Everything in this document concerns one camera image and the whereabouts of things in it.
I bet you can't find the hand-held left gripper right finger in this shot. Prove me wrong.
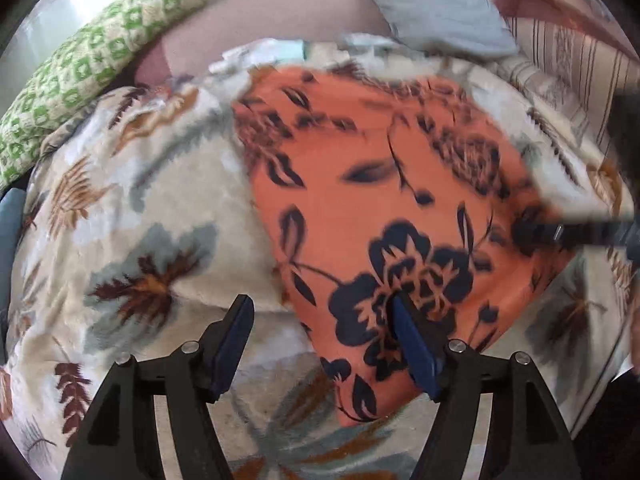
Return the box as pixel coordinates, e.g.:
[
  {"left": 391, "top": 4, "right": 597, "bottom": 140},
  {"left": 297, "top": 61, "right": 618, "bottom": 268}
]
[{"left": 390, "top": 292, "right": 584, "bottom": 480}]

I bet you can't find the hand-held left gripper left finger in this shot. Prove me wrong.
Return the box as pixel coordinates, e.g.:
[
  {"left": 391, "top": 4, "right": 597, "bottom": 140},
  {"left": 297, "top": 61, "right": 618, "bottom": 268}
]
[{"left": 60, "top": 294, "right": 256, "bottom": 480}]

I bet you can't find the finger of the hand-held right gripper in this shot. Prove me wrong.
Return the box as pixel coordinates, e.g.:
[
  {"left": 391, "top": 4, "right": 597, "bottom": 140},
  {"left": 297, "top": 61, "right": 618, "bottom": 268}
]
[{"left": 512, "top": 215, "right": 640, "bottom": 252}]

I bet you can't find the orange floral cloth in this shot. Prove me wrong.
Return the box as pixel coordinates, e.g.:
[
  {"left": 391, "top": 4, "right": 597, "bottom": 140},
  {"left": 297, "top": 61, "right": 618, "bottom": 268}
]
[{"left": 232, "top": 64, "right": 577, "bottom": 424}]

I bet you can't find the floral fleece blanket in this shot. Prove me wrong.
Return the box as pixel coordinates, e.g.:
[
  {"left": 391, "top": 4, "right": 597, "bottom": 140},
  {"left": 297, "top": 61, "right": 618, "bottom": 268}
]
[{"left": 0, "top": 34, "right": 637, "bottom": 480}]

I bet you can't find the striped beige cloth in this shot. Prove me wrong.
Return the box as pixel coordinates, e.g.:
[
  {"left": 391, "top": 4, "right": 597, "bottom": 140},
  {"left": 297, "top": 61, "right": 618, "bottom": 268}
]
[{"left": 492, "top": 0, "right": 640, "bottom": 147}]

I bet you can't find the light blue cloth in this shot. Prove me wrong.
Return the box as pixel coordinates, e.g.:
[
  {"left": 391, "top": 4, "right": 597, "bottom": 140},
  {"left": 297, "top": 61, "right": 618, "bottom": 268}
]
[{"left": 0, "top": 189, "right": 27, "bottom": 283}]

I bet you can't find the grey pillow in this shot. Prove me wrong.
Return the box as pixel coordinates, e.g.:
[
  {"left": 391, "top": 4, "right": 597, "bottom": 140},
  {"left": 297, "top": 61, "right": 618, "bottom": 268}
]
[{"left": 334, "top": 0, "right": 521, "bottom": 59}]

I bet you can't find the small white and teal garment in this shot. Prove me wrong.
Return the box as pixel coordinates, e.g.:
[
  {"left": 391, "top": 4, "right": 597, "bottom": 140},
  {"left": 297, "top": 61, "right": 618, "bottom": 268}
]
[{"left": 220, "top": 37, "right": 309, "bottom": 69}]

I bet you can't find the green patterned cushion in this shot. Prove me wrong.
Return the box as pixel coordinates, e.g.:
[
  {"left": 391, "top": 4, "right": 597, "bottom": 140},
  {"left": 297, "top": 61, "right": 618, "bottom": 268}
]
[{"left": 0, "top": 0, "right": 227, "bottom": 192}]

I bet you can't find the pink bed sheet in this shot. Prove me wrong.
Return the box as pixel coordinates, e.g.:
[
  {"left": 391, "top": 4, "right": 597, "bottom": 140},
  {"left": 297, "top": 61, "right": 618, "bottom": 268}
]
[{"left": 135, "top": 0, "right": 397, "bottom": 87}]

